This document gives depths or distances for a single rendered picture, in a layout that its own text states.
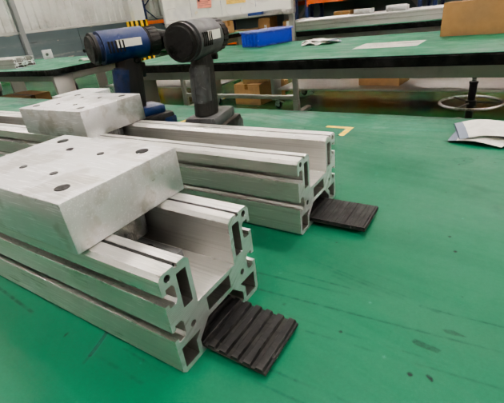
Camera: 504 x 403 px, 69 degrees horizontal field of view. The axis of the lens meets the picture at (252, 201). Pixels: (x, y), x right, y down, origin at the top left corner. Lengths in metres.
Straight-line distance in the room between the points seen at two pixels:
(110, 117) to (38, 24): 12.99
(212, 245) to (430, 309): 0.18
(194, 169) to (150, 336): 0.22
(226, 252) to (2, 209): 0.18
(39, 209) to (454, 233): 0.37
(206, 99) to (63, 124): 0.22
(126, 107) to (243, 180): 0.27
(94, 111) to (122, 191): 0.30
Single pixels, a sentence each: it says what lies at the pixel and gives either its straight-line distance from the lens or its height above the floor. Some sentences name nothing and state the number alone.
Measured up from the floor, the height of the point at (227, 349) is 0.79.
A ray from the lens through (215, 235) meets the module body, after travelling 0.29.
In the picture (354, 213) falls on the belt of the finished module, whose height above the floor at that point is 0.79.
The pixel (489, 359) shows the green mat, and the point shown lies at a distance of 0.31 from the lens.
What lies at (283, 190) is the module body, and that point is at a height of 0.83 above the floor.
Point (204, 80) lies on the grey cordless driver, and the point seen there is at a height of 0.91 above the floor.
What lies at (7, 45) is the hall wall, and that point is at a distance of 13.05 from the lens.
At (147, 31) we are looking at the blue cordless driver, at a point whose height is 0.99.
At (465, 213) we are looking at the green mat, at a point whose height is 0.78.
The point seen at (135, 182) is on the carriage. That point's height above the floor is 0.89.
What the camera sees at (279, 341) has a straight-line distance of 0.28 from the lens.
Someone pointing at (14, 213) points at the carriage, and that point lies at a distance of 0.33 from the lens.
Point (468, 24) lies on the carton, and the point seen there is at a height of 0.83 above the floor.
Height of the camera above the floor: 1.00
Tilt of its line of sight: 27 degrees down
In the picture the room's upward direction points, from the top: 7 degrees counter-clockwise
